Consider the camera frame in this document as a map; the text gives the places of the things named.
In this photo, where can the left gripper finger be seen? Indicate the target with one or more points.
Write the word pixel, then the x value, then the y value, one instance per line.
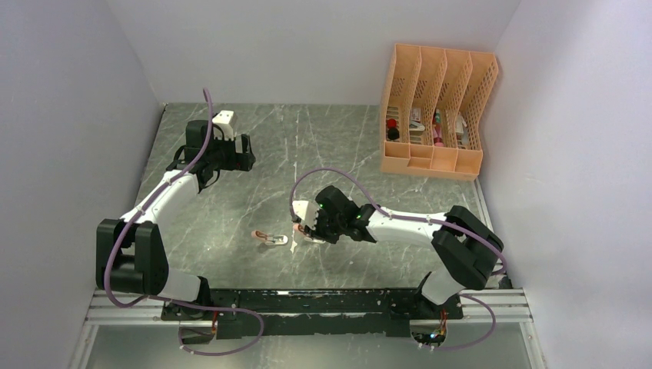
pixel 246 146
pixel 245 163

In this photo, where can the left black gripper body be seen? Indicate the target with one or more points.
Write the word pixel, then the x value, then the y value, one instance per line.
pixel 223 154

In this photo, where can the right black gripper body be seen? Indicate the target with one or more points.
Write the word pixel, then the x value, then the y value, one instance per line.
pixel 327 229

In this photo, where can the pink stapler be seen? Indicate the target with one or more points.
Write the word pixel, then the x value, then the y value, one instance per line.
pixel 300 232
pixel 270 239

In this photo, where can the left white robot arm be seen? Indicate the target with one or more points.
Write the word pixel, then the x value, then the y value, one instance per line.
pixel 130 253

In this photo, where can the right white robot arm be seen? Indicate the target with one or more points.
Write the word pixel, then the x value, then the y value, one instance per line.
pixel 467 248

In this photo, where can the red black item in organizer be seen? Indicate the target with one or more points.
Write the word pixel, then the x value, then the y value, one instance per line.
pixel 392 130

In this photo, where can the pink items in organizer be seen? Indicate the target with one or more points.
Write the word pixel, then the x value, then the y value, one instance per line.
pixel 417 133

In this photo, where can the orange file organizer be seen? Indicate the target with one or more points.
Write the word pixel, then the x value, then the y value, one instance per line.
pixel 431 109

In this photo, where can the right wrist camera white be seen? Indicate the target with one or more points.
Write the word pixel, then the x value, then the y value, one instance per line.
pixel 305 213

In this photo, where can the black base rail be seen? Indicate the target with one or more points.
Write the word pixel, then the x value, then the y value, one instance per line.
pixel 248 312

